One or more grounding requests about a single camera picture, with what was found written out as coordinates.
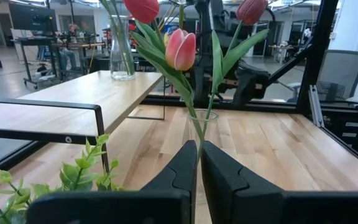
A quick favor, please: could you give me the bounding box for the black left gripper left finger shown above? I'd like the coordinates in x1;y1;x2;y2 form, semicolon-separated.
26;139;198;224

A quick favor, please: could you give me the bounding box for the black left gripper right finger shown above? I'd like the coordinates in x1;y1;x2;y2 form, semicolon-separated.
201;140;358;224

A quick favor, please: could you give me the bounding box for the clear glass vase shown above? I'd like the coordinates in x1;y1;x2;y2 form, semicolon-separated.
186;108;220;224
109;14;136;82

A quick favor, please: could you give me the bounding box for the light pink artificial tulip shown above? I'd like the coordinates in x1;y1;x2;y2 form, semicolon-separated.
165;28;197;72

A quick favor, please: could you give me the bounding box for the dark pink artificial tulip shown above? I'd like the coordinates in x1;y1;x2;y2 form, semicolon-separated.
205;0;270;131

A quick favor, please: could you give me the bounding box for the red artificial tulip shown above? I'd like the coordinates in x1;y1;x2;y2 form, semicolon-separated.
122;0;204;141

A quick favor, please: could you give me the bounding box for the wooden shelf with black legs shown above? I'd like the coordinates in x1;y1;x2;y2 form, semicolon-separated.
0;70;167;175

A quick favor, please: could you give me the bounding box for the small green potted plant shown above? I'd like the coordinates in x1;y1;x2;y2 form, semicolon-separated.
0;133;126;224

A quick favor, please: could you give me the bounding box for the person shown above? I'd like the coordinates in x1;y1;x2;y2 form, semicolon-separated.
56;46;78;72

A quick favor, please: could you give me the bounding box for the office chair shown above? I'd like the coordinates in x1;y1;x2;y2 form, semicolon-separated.
314;49;358;104

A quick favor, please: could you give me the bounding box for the wooden background table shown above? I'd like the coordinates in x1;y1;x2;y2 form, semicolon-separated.
50;40;107;75

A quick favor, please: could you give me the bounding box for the black rolling cart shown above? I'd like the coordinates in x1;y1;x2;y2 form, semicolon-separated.
12;35;62;90

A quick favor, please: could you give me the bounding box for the black monitor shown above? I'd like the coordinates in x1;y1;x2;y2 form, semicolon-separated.
7;2;58;32

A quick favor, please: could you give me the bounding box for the black aluminium table frame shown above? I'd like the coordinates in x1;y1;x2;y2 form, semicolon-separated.
0;0;358;181

